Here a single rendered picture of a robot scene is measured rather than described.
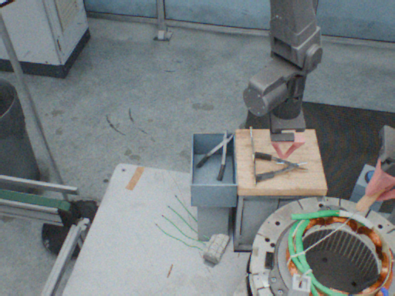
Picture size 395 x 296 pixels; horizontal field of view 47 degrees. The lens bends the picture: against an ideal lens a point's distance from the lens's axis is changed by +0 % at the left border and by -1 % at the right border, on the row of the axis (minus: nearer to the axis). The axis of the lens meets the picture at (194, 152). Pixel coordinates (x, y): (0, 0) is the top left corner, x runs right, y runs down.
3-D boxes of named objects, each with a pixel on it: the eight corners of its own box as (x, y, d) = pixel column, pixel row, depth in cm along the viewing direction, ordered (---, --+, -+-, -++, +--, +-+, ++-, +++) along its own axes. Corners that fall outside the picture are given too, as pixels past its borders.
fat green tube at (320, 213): (288, 223, 88) (290, 217, 86) (289, 206, 90) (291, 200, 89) (368, 233, 86) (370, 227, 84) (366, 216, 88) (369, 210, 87)
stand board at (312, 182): (237, 195, 105) (238, 189, 103) (234, 135, 118) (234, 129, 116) (325, 196, 104) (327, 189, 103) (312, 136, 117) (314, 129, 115)
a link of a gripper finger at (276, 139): (268, 166, 95) (271, 135, 88) (265, 141, 100) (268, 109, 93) (301, 166, 95) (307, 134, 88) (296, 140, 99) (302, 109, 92)
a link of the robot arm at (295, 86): (315, 63, 83) (291, 50, 86) (289, 80, 80) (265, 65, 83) (309, 92, 88) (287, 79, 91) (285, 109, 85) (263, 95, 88)
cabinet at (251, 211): (233, 253, 124) (238, 195, 105) (231, 197, 137) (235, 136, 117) (305, 253, 124) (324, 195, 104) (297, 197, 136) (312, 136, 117)
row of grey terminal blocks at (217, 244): (215, 269, 121) (216, 261, 118) (200, 262, 123) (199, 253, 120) (231, 240, 127) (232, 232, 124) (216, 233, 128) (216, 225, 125)
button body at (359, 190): (358, 251, 124) (386, 195, 105) (333, 240, 126) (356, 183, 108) (366, 232, 128) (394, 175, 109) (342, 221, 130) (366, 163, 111)
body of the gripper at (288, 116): (271, 135, 90) (275, 106, 84) (266, 99, 97) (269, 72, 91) (305, 134, 89) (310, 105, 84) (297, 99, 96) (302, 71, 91)
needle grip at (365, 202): (358, 212, 70) (382, 188, 66) (353, 203, 71) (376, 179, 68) (366, 213, 71) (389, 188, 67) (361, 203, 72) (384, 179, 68)
